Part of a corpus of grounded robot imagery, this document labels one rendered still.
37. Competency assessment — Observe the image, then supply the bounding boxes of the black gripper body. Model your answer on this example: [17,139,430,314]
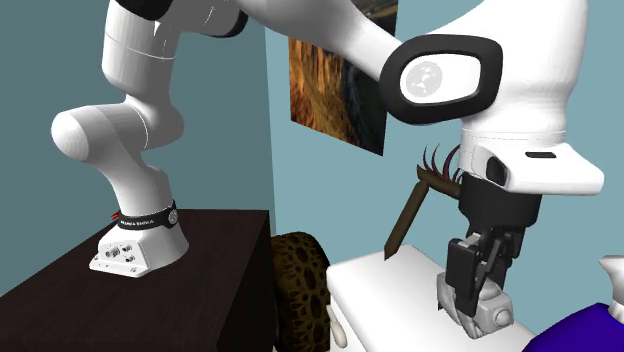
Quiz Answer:
[457,172,544,235]

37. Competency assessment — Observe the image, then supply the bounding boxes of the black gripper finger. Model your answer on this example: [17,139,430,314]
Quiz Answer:
[481,227,527,295]
[445,229,495,318]

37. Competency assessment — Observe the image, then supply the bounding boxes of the grey white toy figure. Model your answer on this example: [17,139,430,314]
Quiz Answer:
[435,271,516,340]

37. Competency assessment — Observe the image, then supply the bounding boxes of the brown twig with red spikes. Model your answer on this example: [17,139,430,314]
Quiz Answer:
[383,143,464,262]

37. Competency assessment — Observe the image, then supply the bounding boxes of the white cabinet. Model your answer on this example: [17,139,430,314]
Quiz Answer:
[324,243,538,352]

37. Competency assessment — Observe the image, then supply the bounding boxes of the blue rounded object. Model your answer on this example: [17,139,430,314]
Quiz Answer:
[521,302,624,352]

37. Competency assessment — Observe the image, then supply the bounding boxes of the white vase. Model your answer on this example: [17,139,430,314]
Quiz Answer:
[597,255,624,326]

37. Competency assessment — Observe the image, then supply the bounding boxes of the brown perforated basket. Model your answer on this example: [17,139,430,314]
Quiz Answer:
[270,232,333,352]

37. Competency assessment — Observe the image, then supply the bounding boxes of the dark robot stand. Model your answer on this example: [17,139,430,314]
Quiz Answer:
[0,209,280,352]

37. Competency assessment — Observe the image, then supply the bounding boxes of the orange landscape wall picture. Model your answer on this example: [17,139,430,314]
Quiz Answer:
[288,0,399,158]

